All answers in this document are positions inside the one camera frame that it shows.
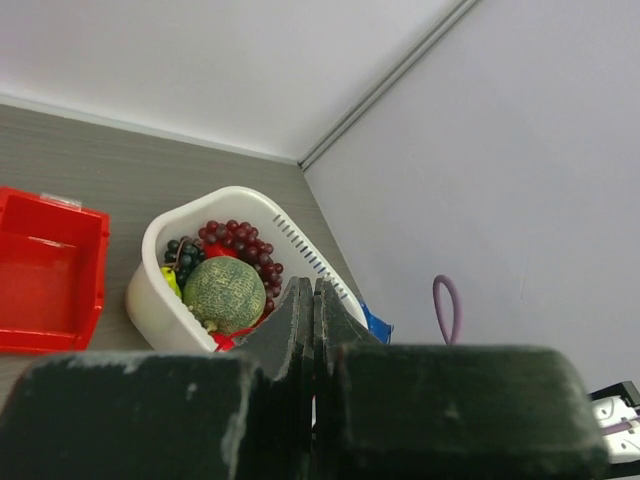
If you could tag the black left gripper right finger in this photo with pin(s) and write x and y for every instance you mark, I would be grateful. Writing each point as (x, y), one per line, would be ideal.
(446, 412)

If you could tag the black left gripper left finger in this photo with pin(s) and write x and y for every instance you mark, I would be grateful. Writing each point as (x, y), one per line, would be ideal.
(244, 414)

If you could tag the blue chips bag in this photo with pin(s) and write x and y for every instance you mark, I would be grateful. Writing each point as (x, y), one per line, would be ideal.
(377, 327)

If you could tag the green netted melon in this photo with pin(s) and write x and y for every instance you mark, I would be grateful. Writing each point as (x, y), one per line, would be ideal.
(225, 295)

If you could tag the white plastic fruit basket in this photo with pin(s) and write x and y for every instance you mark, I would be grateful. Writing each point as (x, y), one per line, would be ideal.
(158, 313)

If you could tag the yellow green pear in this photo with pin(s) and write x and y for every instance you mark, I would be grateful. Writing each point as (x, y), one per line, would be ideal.
(171, 278)

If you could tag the red fruit in basket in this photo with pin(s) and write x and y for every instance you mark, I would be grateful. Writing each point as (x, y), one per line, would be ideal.
(218, 250)

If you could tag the dark blue grape bunch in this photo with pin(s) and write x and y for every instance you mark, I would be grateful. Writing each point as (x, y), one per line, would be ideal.
(181, 257)

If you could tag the dark red grape bunch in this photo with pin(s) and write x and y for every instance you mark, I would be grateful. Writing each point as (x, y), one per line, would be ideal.
(244, 238)

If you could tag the red bin right compartment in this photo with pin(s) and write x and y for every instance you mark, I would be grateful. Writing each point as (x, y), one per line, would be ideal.
(53, 271)

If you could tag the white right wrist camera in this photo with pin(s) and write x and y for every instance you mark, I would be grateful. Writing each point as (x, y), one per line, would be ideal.
(616, 409)

